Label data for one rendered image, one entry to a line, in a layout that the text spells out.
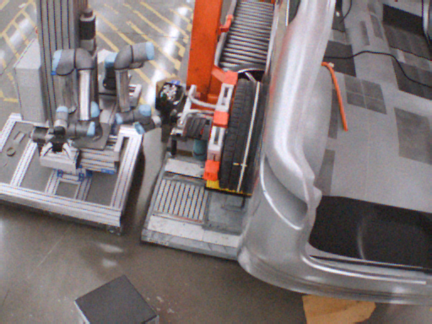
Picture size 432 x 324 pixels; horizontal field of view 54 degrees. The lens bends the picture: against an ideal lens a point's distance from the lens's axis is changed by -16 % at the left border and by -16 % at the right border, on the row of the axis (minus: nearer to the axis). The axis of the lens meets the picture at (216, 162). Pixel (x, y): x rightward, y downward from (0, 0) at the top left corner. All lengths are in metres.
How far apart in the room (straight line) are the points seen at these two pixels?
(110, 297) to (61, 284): 0.57
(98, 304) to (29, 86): 1.40
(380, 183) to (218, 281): 1.28
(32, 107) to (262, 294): 1.98
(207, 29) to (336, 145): 1.08
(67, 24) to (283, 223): 1.57
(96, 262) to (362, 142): 1.93
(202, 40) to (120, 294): 1.67
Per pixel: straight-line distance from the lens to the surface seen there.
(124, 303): 2.83
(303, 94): 1.97
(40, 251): 3.48
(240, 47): 4.71
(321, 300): 3.38
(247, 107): 2.66
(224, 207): 3.36
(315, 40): 2.19
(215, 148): 2.68
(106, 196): 3.42
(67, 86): 2.67
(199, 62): 3.27
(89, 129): 2.53
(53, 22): 2.69
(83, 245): 3.45
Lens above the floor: 2.91
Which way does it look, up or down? 48 degrees down
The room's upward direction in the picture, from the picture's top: 9 degrees clockwise
